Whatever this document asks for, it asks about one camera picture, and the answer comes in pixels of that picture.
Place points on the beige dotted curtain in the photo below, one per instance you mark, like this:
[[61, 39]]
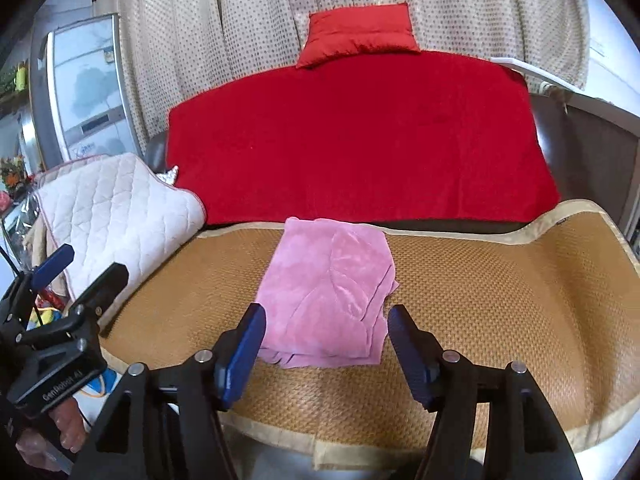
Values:
[[174, 49]]

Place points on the red blanket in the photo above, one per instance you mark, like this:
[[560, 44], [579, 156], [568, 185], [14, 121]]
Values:
[[370, 138]]

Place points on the brown sofa armrest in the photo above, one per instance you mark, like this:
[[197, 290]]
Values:
[[592, 149]]

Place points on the white quilted cushion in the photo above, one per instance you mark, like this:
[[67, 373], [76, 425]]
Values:
[[115, 209]]

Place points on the left hand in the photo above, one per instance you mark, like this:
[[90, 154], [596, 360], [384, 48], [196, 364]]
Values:
[[33, 446]]

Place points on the woven bamboo mat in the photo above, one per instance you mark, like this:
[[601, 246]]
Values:
[[560, 295]]

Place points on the pink corduroy garment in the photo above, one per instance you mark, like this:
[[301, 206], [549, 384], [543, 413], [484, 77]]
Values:
[[324, 292]]

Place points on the silver refrigerator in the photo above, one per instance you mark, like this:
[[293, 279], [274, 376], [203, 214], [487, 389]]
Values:
[[80, 106]]

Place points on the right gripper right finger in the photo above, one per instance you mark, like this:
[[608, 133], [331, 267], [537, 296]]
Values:
[[524, 438]]

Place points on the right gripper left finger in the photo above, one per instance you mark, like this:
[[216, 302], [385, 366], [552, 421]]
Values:
[[164, 424]]

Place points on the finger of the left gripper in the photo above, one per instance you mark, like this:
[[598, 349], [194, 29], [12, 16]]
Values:
[[102, 292], [19, 299]]

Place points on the red pillow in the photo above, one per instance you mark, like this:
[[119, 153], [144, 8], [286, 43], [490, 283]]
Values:
[[354, 30]]

